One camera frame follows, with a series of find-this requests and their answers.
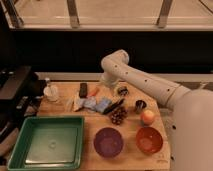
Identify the bunch of dark grapes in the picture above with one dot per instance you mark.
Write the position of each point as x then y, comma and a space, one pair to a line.
117, 116

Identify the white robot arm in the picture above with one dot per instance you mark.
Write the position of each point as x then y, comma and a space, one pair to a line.
192, 135

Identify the orange carrot toy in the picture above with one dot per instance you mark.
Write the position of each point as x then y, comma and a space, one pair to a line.
93, 92

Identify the pale yellow banana toy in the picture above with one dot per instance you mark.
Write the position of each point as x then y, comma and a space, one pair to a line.
75, 103

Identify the black marker pen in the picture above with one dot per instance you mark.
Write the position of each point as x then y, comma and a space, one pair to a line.
113, 106

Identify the crumpled blue grey cloth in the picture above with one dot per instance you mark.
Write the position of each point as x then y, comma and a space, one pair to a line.
88, 103

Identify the blue sponge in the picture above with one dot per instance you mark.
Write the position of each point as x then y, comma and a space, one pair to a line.
102, 104

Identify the peach apple fruit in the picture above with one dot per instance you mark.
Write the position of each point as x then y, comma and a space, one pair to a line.
147, 117

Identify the red bowl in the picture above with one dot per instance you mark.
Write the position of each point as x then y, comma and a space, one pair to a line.
149, 140

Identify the purple bowl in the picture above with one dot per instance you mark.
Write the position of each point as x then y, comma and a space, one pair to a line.
108, 142

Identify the green plastic tray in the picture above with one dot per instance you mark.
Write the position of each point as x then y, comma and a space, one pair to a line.
48, 144

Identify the small dark cup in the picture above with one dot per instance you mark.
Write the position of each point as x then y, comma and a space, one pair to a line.
139, 106

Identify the black rectangular block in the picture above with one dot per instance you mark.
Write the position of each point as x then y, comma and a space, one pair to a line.
83, 90

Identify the dark round toy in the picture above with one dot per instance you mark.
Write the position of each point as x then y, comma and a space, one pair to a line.
122, 91

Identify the black equipment stand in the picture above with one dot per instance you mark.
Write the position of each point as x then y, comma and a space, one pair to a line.
17, 87

